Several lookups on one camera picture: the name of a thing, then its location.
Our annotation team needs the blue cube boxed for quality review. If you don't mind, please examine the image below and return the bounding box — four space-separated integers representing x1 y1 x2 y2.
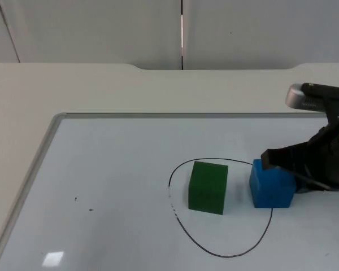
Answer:
249 159 297 209

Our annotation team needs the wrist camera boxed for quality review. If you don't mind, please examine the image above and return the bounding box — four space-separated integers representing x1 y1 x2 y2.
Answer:
284 82 339 114

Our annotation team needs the green cube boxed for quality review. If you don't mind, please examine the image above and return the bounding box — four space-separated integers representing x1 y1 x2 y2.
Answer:
188 160 229 216

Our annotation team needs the grey-framed whiteboard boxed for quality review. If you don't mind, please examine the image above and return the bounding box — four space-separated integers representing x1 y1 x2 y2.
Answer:
0 112 339 271

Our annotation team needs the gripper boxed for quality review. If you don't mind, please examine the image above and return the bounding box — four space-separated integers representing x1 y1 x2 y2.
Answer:
260 116 339 191

